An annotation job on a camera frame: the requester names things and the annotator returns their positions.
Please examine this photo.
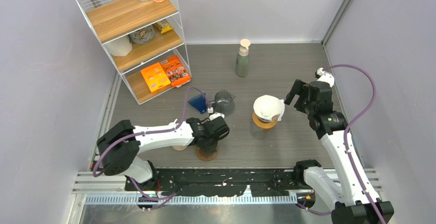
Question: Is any yellow snack packet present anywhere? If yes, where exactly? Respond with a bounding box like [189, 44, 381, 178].
[154, 19, 174, 34]

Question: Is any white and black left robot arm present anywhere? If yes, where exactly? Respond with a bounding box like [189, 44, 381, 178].
[93, 113, 230, 190]

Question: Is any round decorated tin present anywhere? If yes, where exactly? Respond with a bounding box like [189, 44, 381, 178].
[129, 25, 155, 45]

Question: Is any blue plastic dripper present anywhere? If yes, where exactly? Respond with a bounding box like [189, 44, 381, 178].
[187, 94, 209, 114]

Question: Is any orange box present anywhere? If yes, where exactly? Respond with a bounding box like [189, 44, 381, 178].
[140, 63, 171, 94]

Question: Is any light wooden ring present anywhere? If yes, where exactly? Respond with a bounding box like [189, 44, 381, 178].
[252, 111, 279, 130]

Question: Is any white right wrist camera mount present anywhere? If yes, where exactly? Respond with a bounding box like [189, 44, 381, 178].
[315, 67, 335, 87]

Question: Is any cream pump bottle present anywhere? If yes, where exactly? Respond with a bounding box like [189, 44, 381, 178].
[172, 145, 187, 151]

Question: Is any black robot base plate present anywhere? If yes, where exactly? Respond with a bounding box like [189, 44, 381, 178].
[124, 168, 313, 197]

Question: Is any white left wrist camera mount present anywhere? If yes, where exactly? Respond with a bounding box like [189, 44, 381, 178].
[207, 107, 225, 121]

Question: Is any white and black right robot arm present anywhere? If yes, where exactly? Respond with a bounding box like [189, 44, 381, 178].
[284, 80, 394, 223]

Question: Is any dark wooden ring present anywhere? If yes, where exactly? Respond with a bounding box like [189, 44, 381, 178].
[194, 146, 219, 162]

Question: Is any white wire wooden shelf rack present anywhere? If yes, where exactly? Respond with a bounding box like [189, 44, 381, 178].
[76, 0, 190, 104]

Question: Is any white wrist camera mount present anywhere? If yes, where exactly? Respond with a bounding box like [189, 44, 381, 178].
[207, 107, 225, 121]
[315, 67, 335, 87]

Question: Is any green pump bottle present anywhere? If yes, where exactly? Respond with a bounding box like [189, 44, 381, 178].
[235, 39, 251, 77]

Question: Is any clear glass carafe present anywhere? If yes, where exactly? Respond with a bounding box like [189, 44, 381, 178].
[252, 128, 270, 139]

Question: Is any white coffee filter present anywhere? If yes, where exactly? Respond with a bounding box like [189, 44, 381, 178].
[253, 95, 285, 123]

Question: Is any orange photo booklet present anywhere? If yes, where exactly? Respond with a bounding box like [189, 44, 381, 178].
[160, 55, 191, 88]

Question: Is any grey glass pitcher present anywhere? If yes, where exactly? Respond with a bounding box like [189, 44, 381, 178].
[209, 90, 235, 116]

